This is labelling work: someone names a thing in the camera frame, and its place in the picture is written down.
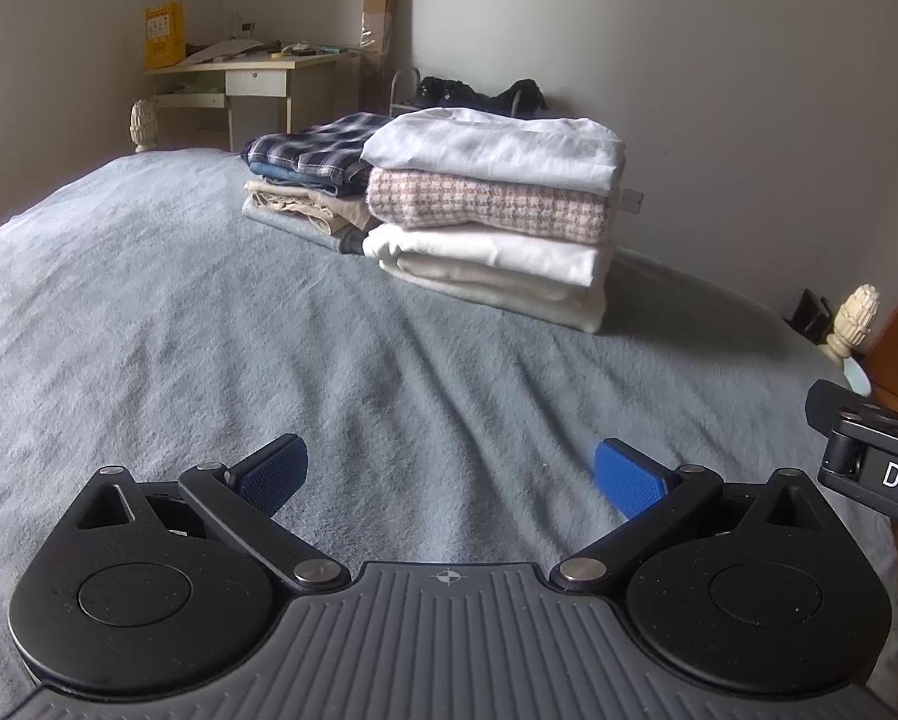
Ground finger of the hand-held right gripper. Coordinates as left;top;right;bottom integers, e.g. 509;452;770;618
804;379;882;436

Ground grey bed blanket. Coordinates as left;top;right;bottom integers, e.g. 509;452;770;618
0;148;898;720

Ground black shoes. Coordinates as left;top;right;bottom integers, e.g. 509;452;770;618
416;76;547;118

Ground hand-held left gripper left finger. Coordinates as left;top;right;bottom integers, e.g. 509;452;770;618
74;433;352;593

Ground yellow box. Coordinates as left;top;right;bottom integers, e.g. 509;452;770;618
143;3;188;71

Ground papers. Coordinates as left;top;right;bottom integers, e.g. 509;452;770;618
185;36;279;65

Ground folded plaid shirt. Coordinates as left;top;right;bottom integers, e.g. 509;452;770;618
240;112;391;182

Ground cream bedpost finial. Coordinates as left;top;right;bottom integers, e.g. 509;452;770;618
824;284;882;368
129;98;160;155

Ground folded cream garment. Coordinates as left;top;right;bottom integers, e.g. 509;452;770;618
377;255;609;334

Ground folded blue jeans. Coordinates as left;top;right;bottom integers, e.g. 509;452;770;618
250;160;371;196

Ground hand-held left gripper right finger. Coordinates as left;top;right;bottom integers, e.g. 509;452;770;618
549;438;826;592

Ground white button shirt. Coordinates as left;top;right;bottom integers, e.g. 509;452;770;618
360;108;628;194

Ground small black object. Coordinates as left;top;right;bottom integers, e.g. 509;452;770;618
789;288;834;346

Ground white desk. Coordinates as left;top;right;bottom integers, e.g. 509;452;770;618
143;45;363;153

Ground folded grey garment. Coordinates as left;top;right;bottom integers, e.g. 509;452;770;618
241;199;367;254

